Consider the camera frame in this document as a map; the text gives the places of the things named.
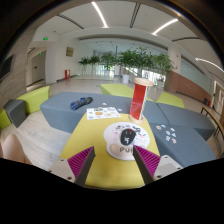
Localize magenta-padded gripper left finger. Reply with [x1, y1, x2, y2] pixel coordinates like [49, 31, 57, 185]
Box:
[48, 145, 97, 188]

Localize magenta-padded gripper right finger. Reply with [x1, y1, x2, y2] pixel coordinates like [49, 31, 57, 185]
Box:
[132, 144, 184, 186]

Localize black computer mouse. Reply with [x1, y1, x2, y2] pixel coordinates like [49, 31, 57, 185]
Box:
[120, 128, 137, 147]

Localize round white cartoon mouse pad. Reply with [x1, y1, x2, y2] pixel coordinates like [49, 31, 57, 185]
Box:
[103, 121, 152, 162]

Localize large grey upholstered bench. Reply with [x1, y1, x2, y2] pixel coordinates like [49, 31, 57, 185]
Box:
[39, 92, 134, 134]

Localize white food-print sticker sheet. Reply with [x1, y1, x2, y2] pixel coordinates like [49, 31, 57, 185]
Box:
[86, 106, 122, 121]

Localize folded dark blue umbrella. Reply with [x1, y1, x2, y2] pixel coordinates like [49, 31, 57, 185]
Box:
[69, 96, 94, 111]

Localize red panel wooden-ended stand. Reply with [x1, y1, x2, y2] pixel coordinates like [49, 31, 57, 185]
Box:
[128, 77, 154, 125]

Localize lime green bench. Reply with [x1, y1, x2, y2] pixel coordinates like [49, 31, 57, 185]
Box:
[155, 91, 185, 109]
[0, 108, 13, 131]
[15, 85, 51, 115]
[100, 83, 136, 98]

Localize person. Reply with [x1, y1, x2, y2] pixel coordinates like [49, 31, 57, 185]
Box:
[0, 133, 33, 167]

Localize dark framed chair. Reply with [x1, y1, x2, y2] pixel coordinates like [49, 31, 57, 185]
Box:
[200, 105, 224, 141]

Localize small grey ottoman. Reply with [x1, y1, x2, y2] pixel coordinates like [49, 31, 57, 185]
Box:
[3, 99, 27, 128]

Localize group of potted plants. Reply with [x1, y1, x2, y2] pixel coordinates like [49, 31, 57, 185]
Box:
[78, 46, 174, 84]

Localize grey door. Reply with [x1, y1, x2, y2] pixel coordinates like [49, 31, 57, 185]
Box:
[30, 51, 47, 83]

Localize strip ceiling lights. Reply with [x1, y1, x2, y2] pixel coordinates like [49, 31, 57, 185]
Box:
[91, 1, 224, 73]

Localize brass wall plaque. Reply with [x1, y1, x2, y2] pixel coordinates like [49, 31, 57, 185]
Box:
[65, 46, 75, 58]

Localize dark wall screen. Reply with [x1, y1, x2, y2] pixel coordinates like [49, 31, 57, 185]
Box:
[0, 54, 15, 83]

